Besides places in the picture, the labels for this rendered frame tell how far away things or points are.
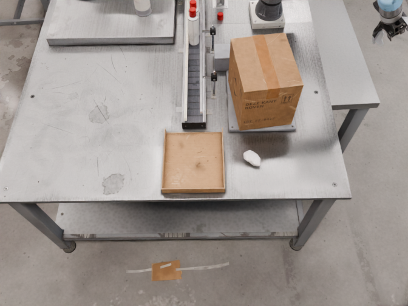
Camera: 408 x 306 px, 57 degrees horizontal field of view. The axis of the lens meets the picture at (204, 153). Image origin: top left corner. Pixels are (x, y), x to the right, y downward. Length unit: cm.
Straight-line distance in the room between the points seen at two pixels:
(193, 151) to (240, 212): 66
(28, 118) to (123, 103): 45
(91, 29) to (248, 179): 117
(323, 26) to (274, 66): 73
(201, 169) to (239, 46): 54
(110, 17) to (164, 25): 31
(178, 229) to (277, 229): 55
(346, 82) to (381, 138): 101
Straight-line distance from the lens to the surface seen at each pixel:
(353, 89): 199
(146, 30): 212
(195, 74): 187
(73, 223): 231
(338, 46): 218
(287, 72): 158
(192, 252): 235
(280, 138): 173
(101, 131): 179
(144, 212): 223
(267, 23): 217
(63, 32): 222
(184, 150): 167
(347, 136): 222
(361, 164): 278
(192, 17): 190
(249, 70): 157
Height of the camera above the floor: 226
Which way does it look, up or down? 59 degrees down
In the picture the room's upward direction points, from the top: 2 degrees counter-clockwise
